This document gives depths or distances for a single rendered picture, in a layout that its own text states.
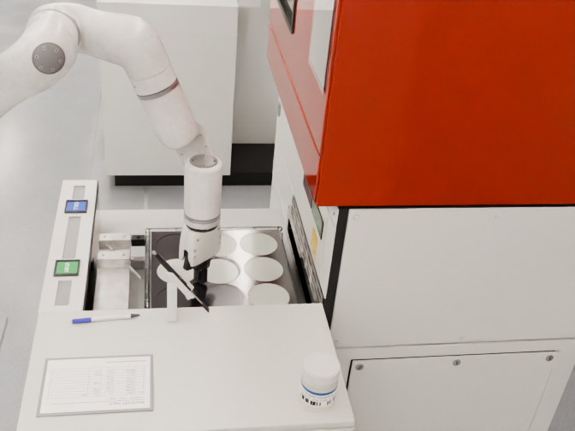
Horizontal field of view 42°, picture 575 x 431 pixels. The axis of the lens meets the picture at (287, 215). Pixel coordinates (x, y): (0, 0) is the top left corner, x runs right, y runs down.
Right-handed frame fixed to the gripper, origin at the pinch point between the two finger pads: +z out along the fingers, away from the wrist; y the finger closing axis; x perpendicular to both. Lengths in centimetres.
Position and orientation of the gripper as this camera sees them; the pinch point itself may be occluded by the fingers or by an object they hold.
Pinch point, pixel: (200, 274)
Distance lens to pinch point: 183.2
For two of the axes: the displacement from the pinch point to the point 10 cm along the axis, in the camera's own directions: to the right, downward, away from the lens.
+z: -0.9, 8.3, 5.5
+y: -6.4, 3.8, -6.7
